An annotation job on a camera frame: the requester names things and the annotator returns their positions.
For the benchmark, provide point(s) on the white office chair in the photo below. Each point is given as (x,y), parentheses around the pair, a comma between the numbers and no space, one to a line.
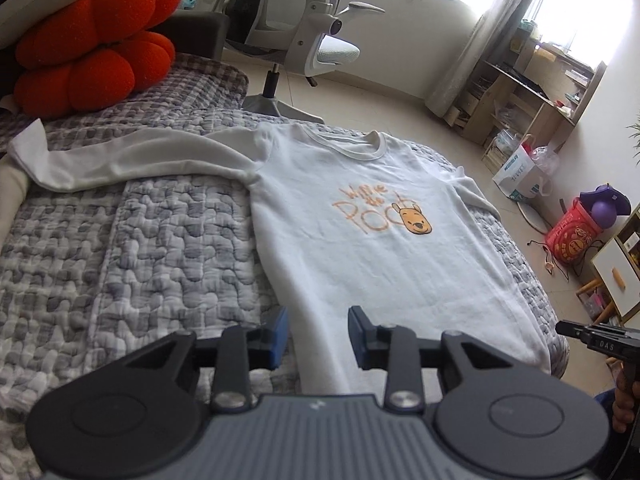
(320,55)

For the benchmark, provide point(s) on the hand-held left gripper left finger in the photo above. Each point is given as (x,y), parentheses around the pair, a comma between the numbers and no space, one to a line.
(280,342)

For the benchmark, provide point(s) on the white cardboard box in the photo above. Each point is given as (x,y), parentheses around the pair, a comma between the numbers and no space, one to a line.
(517,170)

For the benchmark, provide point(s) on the purple toy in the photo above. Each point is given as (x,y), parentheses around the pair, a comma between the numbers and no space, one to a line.
(605,207)

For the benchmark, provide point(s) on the cream white garment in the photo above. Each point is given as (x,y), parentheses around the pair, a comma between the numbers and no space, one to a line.
(11,195)

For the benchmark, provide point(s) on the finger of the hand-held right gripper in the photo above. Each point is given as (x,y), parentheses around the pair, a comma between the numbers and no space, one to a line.
(570,331)

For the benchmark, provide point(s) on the beige curtain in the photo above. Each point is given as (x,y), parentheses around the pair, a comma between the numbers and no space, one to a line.
(480,50)

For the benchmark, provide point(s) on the clear plastic bag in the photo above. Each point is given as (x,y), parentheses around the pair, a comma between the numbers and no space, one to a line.
(545,157)

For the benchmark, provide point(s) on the green potted plant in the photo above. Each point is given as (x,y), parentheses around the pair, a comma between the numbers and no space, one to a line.
(635,132)

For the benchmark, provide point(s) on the white bear print sweatshirt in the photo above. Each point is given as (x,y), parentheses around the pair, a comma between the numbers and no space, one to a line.
(350,270)

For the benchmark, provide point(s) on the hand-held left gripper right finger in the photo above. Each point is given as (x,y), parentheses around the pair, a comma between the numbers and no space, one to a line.
(356,342)

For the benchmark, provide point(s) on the red patterned bag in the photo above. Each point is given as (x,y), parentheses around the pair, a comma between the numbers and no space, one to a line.
(570,240)

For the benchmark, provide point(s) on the grey quilted blanket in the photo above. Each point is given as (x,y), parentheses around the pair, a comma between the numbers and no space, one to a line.
(150,260)

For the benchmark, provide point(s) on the person's right hand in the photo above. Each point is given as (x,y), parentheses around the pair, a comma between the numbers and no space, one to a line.
(625,402)

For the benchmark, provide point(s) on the wooden shelf desk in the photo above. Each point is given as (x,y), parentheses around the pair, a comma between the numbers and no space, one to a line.
(545,110)

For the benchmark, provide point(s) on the black computer case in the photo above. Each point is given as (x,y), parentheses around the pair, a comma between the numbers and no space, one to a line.
(250,15)

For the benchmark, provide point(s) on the white wooden cabinet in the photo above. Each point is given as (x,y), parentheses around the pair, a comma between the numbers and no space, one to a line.
(620,270)

